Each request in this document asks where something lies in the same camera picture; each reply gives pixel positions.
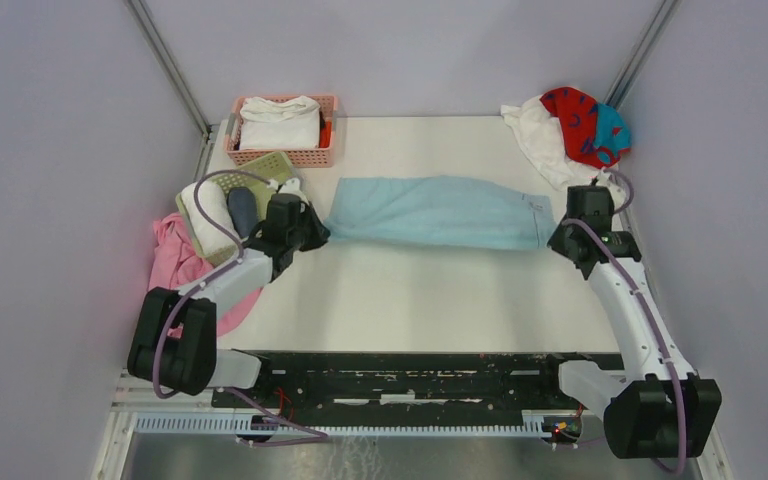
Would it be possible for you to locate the light blue towel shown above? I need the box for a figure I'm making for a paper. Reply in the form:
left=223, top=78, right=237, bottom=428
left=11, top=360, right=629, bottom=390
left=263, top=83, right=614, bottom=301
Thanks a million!
left=324, top=176, right=557, bottom=250

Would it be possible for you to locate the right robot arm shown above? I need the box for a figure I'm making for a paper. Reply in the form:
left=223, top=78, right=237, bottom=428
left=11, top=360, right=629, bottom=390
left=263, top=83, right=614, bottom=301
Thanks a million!
left=537, top=185, right=722, bottom=461

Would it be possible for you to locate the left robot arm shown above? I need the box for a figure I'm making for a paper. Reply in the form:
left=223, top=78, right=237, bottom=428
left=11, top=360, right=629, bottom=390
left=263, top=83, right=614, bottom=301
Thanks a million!
left=127, top=193, right=329, bottom=407

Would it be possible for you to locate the rolled dark blue towel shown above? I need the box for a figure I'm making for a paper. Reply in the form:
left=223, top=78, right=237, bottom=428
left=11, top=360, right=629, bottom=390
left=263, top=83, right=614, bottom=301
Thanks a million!
left=227, top=187, right=260, bottom=239

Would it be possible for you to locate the green plastic basket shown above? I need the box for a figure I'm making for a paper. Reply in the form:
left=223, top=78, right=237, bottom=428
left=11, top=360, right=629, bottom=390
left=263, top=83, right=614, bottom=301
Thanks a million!
left=206, top=152, right=298, bottom=266

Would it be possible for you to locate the rolled white towel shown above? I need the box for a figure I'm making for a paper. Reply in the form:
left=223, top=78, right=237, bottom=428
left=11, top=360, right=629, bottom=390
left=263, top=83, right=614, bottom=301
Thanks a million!
left=176, top=180, right=239, bottom=259

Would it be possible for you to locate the red and teal patterned towel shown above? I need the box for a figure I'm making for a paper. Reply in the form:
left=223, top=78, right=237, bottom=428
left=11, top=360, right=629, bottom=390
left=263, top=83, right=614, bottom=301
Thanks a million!
left=539, top=86, right=632, bottom=169

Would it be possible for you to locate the pink plastic basket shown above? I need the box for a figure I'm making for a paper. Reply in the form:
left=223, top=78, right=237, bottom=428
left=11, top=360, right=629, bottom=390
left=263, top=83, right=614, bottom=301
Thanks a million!
left=221, top=94, right=340, bottom=168

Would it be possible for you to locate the white crumpled towel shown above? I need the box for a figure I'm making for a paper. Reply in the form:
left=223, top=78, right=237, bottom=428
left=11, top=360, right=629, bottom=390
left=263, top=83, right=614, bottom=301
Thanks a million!
left=500, top=96, right=627, bottom=204

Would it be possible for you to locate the pink towel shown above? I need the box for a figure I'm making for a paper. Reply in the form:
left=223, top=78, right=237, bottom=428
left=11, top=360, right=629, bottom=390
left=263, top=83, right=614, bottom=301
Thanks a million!
left=148, top=213, right=262, bottom=337

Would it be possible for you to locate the folded white towel in basket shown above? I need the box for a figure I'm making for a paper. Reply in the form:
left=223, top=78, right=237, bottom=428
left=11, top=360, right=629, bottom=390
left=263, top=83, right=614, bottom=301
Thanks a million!
left=239, top=96, right=320, bottom=150

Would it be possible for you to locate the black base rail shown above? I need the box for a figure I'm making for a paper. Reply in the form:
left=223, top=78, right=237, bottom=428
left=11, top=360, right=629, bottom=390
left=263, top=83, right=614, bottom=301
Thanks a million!
left=246, top=351, right=623, bottom=427

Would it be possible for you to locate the white cable duct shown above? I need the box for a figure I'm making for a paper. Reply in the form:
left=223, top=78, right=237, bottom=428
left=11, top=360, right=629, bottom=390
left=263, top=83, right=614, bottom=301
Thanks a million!
left=134, top=411, right=551, bottom=439

